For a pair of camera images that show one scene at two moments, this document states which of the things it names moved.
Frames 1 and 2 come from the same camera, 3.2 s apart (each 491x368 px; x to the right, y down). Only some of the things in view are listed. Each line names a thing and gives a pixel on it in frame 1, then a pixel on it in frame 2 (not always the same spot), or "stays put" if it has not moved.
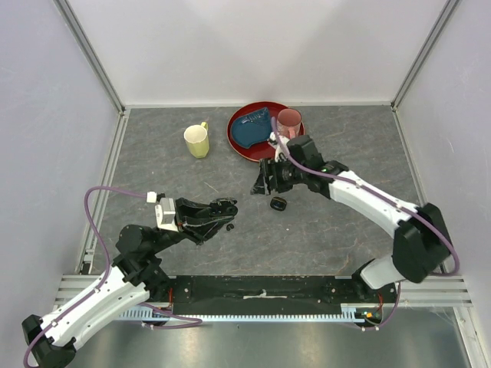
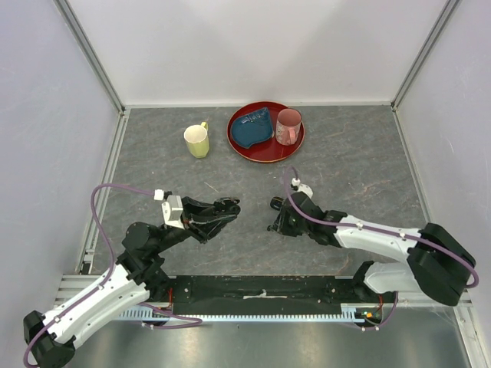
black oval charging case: x=223 y=206 stays put
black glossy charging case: x=278 y=203 stays put
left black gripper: x=199 y=228 stays put
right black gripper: x=262 y=185 → x=280 y=225
